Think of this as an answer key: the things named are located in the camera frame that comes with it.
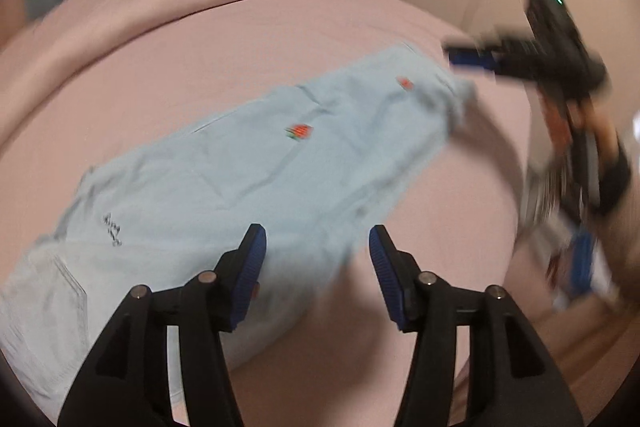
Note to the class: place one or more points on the blue object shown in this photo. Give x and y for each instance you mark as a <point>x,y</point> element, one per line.
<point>582,262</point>

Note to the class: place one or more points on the white clutter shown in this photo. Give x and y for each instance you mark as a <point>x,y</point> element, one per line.
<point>542,202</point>

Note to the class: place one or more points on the pink bed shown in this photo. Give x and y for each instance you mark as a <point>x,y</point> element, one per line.
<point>450,232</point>

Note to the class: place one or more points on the light blue denim pants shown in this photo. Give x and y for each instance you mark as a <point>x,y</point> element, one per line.
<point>225,167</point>

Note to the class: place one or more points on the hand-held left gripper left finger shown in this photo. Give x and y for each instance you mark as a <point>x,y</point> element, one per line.
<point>246,277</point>

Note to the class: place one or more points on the person's right hand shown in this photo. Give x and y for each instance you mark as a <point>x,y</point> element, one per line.
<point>556,122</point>

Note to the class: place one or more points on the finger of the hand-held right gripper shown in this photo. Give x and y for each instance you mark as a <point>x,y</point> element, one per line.
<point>470,59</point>

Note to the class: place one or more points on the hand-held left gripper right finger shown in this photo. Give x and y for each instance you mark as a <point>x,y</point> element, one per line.
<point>387,277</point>

